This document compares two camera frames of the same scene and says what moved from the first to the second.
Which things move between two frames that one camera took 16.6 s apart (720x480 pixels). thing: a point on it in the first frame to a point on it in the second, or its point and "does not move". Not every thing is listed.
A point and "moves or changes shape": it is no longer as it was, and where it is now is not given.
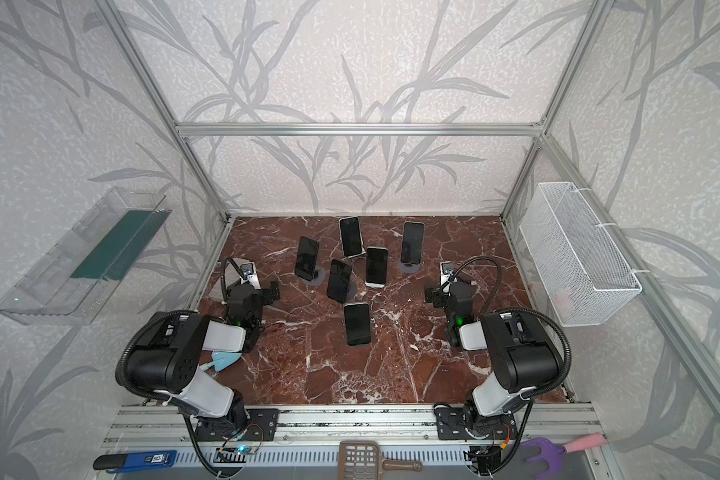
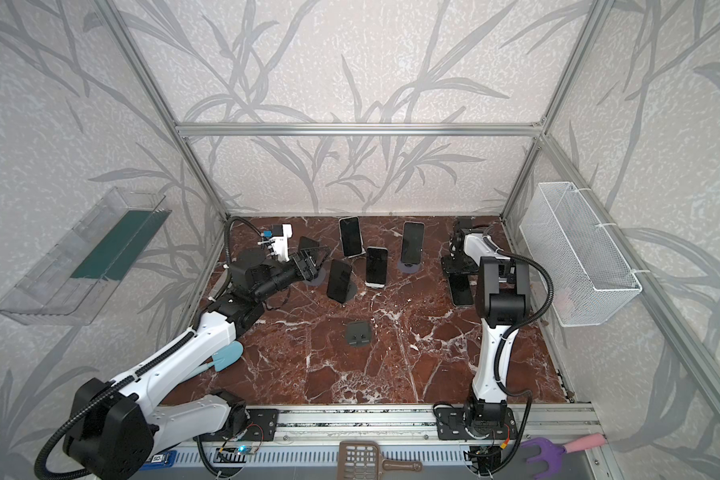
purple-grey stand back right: (407, 267) does not move
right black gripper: (448, 294) to (456, 264)
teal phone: (357, 316) moves or changes shape
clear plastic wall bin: (71, 282) does not move
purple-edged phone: (412, 244) does not move
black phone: (339, 280) does not move
